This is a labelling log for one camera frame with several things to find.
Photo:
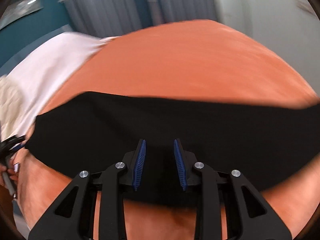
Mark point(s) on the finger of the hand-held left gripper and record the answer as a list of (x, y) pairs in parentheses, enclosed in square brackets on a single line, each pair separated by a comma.
[(10, 143)]

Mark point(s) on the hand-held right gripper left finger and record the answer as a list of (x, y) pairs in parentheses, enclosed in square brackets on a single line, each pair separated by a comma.
[(140, 165)]

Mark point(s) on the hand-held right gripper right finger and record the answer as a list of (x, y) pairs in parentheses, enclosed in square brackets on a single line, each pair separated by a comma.
[(180, 165)]

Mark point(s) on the black pants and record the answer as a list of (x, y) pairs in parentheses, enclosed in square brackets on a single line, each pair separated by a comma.
[(160, 120)]

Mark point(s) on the person's left hand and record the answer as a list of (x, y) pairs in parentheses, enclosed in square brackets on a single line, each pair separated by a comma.
[(10, 173)]

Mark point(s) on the cream quilted comforter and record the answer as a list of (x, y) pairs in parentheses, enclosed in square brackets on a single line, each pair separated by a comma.
[(10, 100)]

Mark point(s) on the pale pink bed sheet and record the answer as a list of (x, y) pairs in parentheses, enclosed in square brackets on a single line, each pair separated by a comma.
[(50, 72)]

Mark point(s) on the orange fleece blanket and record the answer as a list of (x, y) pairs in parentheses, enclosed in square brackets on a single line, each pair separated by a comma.
[(187, 62)]

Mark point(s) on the grey sheer curtain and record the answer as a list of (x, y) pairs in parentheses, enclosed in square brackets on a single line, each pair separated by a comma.
[(112, 5)]

